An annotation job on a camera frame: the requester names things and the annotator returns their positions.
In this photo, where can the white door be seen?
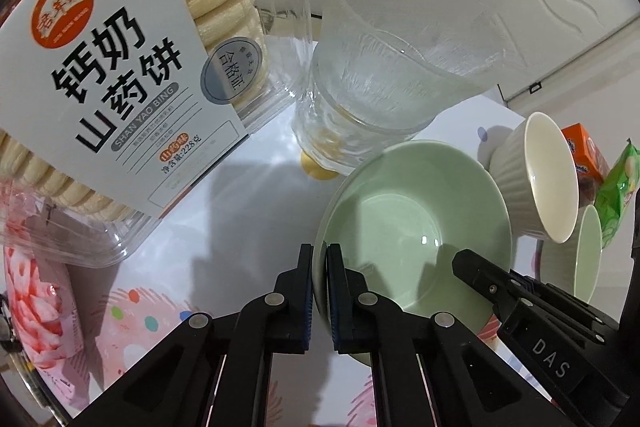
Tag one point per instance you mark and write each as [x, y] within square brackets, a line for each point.
[575, 7]

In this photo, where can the clear textured glass cup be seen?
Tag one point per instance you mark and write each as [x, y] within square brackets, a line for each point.
[400, 37]
[340, 137]

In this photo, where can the orange snack box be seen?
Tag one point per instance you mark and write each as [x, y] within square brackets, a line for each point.
[587, 152]

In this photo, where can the large green ceramic bowl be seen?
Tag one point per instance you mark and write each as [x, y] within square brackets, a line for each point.
[425, 232]

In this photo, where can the clear plastic biscuit box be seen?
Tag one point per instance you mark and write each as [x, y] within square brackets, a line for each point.
[125, 82]

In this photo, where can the white ribbed ceramic bowl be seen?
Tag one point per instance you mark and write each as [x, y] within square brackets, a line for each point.
[540, 177]

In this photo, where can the pink marshmallow bag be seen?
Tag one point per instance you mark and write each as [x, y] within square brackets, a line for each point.
[40, 307]

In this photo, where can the green potato chips bag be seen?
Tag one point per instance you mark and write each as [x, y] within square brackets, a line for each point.
[620, 192]

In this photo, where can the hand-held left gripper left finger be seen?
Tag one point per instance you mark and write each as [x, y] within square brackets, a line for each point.
[302, 307]

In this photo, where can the small green ribbed bowl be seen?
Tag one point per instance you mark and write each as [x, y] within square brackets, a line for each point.
[585, 252]

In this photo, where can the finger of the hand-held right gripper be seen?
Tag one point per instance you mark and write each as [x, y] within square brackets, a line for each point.
[482, 279]

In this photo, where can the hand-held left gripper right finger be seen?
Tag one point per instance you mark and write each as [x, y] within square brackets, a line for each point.
[336, 307]

